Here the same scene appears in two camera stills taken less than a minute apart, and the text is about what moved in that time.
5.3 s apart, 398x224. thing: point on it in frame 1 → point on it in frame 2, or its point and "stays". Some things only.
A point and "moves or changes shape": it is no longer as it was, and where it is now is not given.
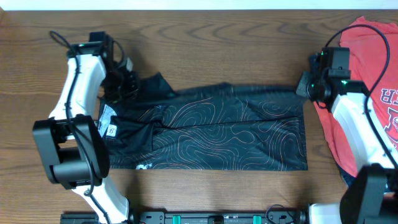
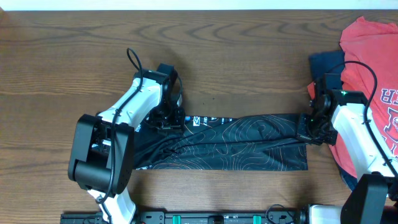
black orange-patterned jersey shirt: x=221 y=127 moves or changes shape
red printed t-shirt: x=374 y=60 stays
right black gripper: x=301 y=89 → x=330 y=139
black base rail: x=138 y=217 stays
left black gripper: x=123 y=83 → x=166 y=121
